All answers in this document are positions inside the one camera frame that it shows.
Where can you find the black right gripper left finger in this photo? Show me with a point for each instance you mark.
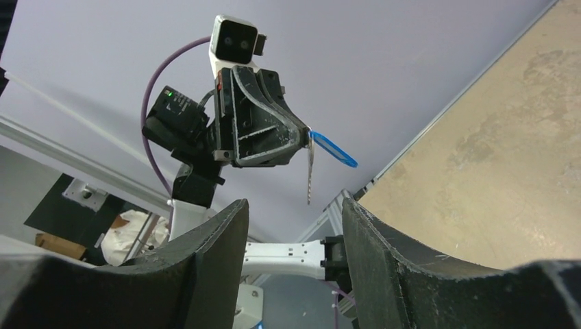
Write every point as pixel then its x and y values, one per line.
pixel 190 282

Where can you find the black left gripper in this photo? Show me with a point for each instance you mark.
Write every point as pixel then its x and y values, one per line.
pixel 254 126

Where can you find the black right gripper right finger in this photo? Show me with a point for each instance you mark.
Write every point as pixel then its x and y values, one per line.
pixel 399 282

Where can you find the blue plastic key tag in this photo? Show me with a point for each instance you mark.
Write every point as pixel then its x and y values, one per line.
pixel 332 149

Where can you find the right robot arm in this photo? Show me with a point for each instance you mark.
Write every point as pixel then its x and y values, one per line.
pixel 295 259

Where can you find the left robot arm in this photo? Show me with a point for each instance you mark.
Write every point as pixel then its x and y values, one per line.
pixel 180 125

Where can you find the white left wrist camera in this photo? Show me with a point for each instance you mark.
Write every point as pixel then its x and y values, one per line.
pixel 234 42

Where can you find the aluminium frame rail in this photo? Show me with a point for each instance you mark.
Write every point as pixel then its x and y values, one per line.
pixel 24 141

